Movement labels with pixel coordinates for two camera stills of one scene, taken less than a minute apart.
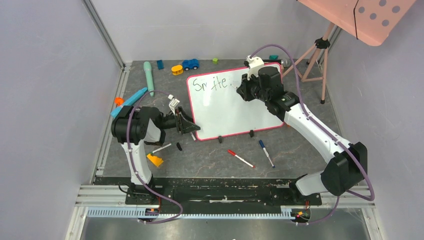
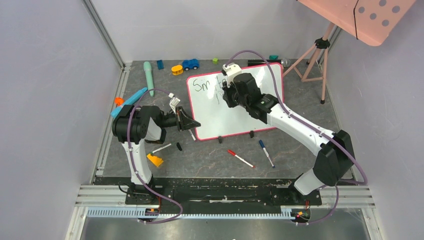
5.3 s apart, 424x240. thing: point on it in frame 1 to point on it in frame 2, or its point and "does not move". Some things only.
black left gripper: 187,124 does not move
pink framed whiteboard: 220,111 does not move
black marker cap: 179,146 does not move
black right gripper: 247,91 to 230,94
